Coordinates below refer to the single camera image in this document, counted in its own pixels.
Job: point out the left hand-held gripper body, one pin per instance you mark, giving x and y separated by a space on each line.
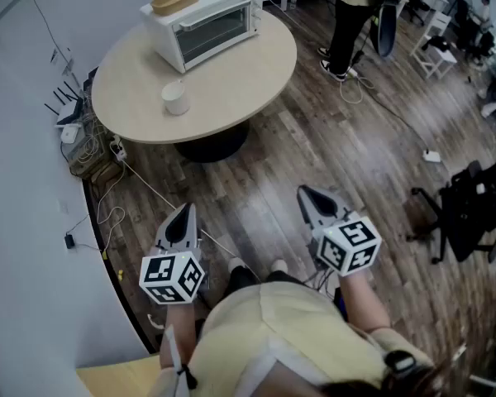
171 277

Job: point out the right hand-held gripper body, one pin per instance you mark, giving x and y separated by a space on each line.
349 244

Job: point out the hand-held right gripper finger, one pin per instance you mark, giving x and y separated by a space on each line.
339 203
308 209

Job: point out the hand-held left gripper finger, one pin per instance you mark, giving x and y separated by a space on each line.
194 226
164 226

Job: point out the white appliance door with handle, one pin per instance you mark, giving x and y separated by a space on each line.
215 31

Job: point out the person's left forearm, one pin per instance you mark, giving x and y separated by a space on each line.
179 333

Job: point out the person's right forearm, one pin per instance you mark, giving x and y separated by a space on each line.
361 304

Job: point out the person's white shoe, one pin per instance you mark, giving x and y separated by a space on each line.
279 265
235 263

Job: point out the black device with blue screen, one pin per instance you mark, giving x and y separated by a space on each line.
340 304

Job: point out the person's black trousers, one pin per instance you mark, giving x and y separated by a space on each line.
241 277

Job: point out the black table base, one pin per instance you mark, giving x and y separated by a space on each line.
213 149

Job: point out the white power strip with plugs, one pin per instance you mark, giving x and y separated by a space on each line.
118 147

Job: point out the black power adapter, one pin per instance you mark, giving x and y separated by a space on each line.
70 241

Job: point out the small white floor adapter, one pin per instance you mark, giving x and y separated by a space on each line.
431 156

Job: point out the person's pale yellow shirt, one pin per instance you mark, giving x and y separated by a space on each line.
281 333

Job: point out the light wooden desk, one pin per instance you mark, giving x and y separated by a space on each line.
115 376

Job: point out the black office chair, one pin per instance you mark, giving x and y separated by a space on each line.
467 213

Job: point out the white mug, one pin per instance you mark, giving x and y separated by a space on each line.
177 99

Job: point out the long white floor power strip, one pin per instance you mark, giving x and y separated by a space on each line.
352 73

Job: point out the small white network box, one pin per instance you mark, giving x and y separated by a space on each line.
69 132

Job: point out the white router with black antennas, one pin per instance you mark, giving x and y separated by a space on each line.
68 112

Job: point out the white chair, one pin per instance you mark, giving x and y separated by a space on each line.
436 44

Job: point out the white wall socket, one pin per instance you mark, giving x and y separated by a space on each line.
64 208

